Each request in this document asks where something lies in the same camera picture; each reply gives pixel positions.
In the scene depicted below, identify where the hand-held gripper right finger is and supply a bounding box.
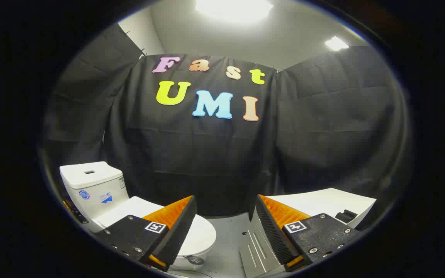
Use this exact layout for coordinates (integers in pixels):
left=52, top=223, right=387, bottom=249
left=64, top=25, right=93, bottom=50
left=255, top=194, right=362, bottom=273

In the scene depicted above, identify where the white drawer cabinet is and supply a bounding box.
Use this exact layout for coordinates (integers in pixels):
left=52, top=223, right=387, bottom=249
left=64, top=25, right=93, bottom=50
left=240, top=188, right=377, bottom=278

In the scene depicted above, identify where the white toilet lid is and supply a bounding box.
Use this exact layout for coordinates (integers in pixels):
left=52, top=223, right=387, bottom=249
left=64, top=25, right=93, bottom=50
left=95, top=196, right=217, bottom=258

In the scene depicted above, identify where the white ceramic toilet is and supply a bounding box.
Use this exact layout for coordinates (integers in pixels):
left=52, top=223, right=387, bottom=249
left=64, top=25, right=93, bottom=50
left=59, top=161, right=217, bottom=271

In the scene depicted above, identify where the large ceiling light panel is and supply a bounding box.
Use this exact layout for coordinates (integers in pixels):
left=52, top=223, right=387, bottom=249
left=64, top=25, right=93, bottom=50
left=195, top=0, right=275, bottom=22

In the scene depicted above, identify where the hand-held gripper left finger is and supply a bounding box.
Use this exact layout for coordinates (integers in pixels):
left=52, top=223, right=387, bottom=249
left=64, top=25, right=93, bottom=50
left=93, top=195, right=199, bottom=272

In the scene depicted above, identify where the small ceiling light panel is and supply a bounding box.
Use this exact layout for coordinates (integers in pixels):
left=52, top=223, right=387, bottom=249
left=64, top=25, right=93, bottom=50
left=325, top=36, right=350, bottom=51

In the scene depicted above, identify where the black backdrop cloth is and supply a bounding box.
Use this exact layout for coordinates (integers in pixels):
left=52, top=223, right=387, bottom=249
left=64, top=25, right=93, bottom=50
left=43, top=23, right=412, bottom=219

